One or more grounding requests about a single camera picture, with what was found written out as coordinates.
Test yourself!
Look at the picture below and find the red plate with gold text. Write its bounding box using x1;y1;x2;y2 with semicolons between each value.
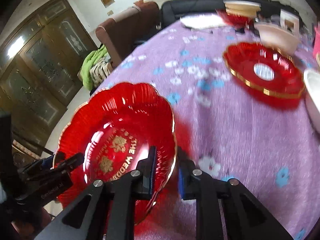
57;82;177;223

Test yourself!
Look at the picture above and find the red plate with sticker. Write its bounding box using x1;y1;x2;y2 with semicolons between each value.
222;42;305;99

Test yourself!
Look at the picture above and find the white foam bowl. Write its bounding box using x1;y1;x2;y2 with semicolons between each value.
303;69;320;133
254;22;300;56

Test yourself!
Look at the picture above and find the stack of beige bowls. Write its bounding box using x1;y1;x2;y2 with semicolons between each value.
223;0;261;18

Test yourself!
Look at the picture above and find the person left hand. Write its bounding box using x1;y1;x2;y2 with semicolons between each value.
11;208;52;239

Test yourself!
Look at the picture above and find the purple floral tablecloth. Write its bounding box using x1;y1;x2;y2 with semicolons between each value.
101;22;319;239

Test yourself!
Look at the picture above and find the wooden double door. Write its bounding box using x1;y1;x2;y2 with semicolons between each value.
1;0;96;155

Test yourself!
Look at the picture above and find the green cloth pile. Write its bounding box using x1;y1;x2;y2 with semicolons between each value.
79;44;107;90

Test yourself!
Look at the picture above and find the brown armchair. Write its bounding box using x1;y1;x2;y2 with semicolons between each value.
95;2;159;67

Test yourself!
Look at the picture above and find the pink knit sleeve bottle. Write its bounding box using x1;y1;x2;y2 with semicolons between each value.
313;22;320;65

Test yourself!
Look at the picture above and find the white plastic jar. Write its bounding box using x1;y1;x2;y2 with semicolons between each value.
280;9;299;35

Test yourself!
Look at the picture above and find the white paper sheet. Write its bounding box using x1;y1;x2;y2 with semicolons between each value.
180;14;227;30

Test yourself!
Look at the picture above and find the black leather sofa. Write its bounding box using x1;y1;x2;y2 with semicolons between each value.
134;0;304;48

